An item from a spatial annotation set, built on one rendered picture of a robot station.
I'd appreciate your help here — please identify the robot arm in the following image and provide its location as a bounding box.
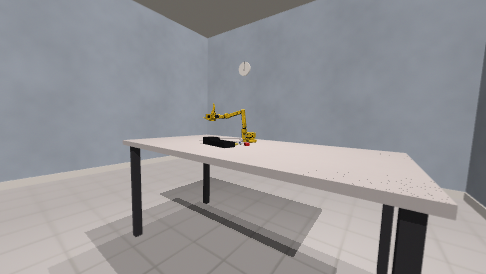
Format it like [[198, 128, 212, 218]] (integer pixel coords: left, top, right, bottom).
[[214, 110, 257, 143]]

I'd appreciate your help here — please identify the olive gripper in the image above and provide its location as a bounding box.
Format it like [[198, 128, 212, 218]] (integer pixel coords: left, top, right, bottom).
[[203, 103, 216, 121]]

